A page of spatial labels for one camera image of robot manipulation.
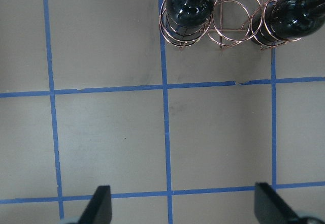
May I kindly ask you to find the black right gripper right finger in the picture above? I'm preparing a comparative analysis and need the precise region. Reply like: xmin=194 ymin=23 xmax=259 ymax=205
xmin=254 ymin=182 xmax=305 ymax=224

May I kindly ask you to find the dark wine bottle near basket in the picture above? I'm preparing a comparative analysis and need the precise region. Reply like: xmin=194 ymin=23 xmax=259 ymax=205
xmin=251 ymin=0 xmax=324 ymax=46

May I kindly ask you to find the copper wire bottle basket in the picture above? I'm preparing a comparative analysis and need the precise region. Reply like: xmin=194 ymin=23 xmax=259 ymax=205
xmin=158 ymin=0 xmax=304 ymax=51

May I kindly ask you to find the dark wine bottle far basket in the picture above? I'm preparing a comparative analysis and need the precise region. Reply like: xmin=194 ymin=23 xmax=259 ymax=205
xmin=166 ymin=0 xmax=214 ymax=36

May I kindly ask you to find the dark wine bottle basket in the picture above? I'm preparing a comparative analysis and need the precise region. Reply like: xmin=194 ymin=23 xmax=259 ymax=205
xmin=251 ymin=0 xmax=324 ymax=46
xmin=166 ymin=0 xmax=214 ymax=36

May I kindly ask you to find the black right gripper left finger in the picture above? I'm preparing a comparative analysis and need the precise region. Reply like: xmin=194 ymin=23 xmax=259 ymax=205
xmin=78 ymin=185 xmax=112 ymax=224

